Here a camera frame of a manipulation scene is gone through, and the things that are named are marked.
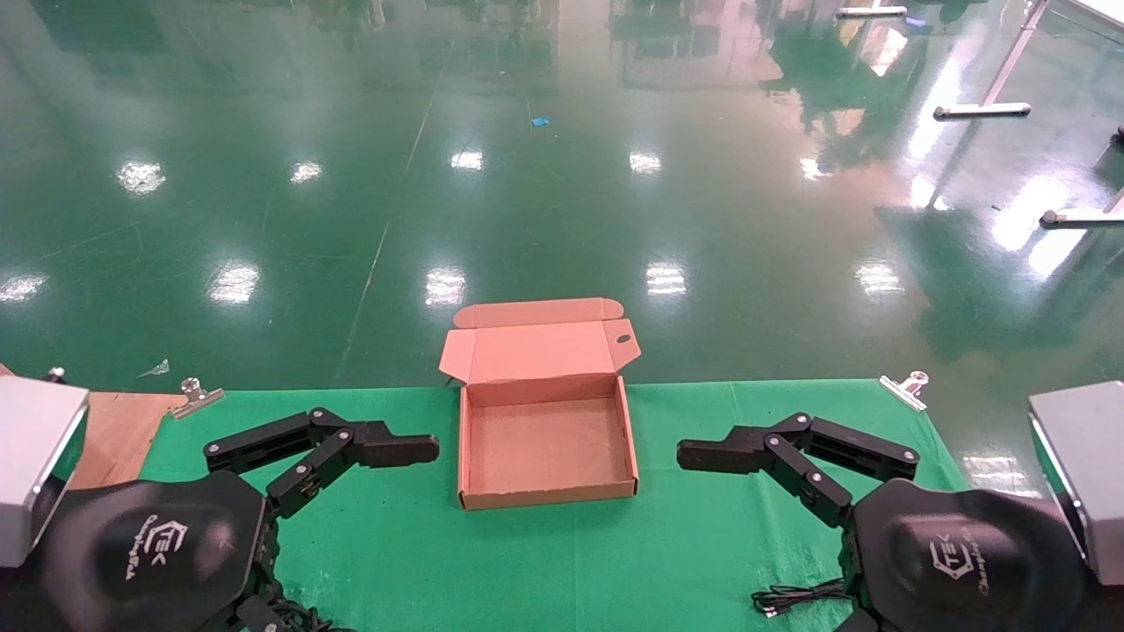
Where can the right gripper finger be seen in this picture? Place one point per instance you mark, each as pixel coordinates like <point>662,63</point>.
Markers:
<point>856,621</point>
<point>729,452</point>

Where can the small dark metal clip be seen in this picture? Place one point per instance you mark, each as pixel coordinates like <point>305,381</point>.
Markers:
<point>55,375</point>

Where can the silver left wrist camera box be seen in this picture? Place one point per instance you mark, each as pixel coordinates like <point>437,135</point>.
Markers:
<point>35,456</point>

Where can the green table cloth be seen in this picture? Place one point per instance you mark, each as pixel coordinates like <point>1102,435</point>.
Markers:
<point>544,570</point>

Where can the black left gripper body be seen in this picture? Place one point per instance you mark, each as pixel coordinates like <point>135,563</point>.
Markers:
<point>149,553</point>

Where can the white table foot bar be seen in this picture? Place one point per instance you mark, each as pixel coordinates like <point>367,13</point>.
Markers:
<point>869,10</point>

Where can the clear scrap on floor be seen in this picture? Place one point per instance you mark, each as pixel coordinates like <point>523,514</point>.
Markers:
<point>158,369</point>

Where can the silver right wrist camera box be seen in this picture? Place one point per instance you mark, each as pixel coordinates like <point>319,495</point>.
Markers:
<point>1084,474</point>

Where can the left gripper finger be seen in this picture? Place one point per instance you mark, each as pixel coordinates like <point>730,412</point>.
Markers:
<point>386,448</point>
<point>259,616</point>

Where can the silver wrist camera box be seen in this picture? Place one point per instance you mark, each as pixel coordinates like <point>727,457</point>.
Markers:
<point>35,456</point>
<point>1084,474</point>

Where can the metal binder clip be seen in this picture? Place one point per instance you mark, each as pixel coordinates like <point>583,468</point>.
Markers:
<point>195,399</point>
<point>903,391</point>

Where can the brown open cardboard box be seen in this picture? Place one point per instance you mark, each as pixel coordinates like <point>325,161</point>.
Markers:
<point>544,448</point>

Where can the white table with metal legs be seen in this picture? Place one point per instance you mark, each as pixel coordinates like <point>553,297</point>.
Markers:
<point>983,110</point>

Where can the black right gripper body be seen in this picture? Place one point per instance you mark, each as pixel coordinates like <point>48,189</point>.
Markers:
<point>966,562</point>

